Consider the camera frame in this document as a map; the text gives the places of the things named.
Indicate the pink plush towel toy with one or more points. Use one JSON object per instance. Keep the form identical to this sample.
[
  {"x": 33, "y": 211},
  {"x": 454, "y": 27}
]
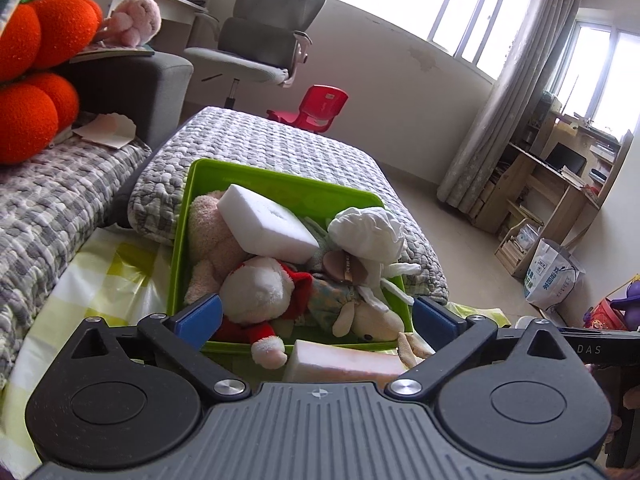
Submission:
[{"x": 213, "y": 250}]

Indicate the grey office chair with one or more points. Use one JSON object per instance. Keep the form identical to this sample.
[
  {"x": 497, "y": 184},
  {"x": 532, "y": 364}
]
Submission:
[{"x": 263, "y": 41}]

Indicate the grey window curtain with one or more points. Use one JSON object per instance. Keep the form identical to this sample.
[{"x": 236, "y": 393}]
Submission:
[{"x": 534, "y": 53}]

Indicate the white rabbit doll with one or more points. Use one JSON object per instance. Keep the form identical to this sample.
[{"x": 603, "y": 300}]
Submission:
[{"x": 339, "y": 309}]

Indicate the dark grey sofa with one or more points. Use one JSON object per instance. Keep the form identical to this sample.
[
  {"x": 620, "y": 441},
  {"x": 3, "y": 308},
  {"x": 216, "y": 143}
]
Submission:
[{"x": 149, "y": 90}]

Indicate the wooden desk shelf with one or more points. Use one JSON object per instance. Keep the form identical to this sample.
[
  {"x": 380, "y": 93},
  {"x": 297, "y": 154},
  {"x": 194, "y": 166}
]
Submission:
[{"x": 552, "y": 170}]

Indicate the white paper shopping bag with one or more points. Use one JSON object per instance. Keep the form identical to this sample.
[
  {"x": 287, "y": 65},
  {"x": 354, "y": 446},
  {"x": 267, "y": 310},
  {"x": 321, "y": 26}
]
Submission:
[{"x": 551, "y": 276}]

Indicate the yellow pencil tube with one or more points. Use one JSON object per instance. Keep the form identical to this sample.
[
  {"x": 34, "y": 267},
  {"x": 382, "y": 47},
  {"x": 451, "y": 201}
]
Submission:
[{"x": 524, "y": 321}]

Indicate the white red santa plush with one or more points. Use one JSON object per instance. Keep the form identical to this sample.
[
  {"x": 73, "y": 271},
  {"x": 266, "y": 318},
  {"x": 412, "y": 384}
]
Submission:
[{"x": 259, "y": 291}]

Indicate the red plastic child chair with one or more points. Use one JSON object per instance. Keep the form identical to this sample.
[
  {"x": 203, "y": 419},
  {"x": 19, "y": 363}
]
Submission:
[{"x": 317, "y": 110}]

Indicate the white paper on sofa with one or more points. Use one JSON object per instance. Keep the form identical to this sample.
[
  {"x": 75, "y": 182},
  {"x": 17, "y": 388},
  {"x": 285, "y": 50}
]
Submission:
[{"x": 110, "y": 130}]

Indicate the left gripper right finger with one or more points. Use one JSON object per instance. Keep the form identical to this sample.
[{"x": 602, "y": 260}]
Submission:
[{"x": 458, "y": 344}]

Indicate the grey quilted ottoman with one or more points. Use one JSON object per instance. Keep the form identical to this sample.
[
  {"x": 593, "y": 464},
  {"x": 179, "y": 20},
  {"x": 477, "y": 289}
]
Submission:
[{"x": 230, "y": 136}]

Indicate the orange carrot plush cushion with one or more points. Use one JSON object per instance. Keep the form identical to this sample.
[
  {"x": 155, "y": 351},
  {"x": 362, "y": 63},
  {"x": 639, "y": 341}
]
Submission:
[{"x": 37, "y": 104}]

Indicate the brown round pad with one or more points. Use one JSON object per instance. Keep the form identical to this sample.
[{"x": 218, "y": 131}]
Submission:
[{"x": 344, "y": 267}]

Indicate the white foam sponge block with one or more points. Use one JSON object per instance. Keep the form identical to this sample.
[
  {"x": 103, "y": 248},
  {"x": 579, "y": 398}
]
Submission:
[{"x": 264, "y": 228}]

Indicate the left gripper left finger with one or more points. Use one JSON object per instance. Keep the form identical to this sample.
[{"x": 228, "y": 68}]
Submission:
[{"x": 177, "y": 341}]

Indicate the white cloth ball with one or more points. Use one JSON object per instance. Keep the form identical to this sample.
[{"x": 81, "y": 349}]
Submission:
[{"x": 371, "y": 233}]

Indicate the orange white sponge block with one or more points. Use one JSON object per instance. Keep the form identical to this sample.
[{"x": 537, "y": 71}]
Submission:
[{"x": 312, "y": 362}]

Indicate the pink pig plush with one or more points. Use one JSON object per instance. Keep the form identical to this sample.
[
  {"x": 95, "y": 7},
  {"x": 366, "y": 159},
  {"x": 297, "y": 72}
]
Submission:
[{"x": 132, "y": 24}]

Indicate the purple toy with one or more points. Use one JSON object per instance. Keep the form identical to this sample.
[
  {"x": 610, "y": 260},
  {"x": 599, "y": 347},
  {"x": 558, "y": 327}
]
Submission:
[{"x": 629, "y": 306}]

